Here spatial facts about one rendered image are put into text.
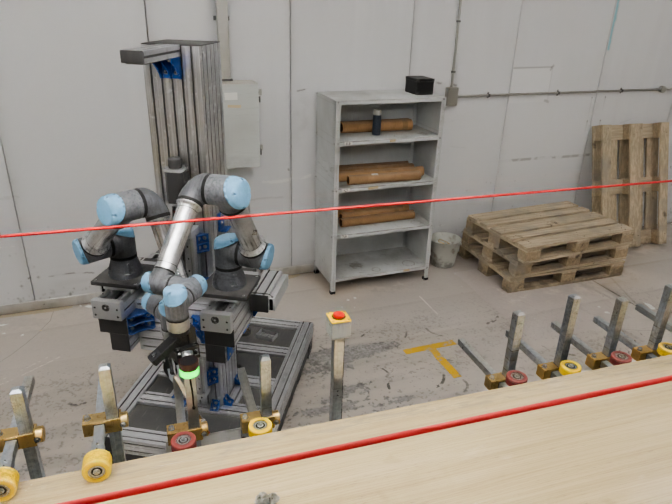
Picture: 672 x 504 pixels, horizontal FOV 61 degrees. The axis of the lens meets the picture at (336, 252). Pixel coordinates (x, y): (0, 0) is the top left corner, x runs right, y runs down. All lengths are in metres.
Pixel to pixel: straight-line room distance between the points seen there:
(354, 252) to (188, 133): 2.83
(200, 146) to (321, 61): 2.18
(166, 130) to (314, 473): 1.55
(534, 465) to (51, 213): 3.63
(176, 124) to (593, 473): 2.04
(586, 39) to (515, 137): 1.04
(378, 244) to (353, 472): 3.51
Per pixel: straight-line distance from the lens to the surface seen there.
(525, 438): 2.09
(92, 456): 1.90
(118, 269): 2.72
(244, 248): 2.37
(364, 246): 5.12
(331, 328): 1.95
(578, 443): 2.14
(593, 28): 5.92
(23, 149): 4.45
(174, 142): 2.60
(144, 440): 3.06
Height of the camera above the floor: 2.22
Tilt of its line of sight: 24 degrees down
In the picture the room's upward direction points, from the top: 2 degrees clockwise
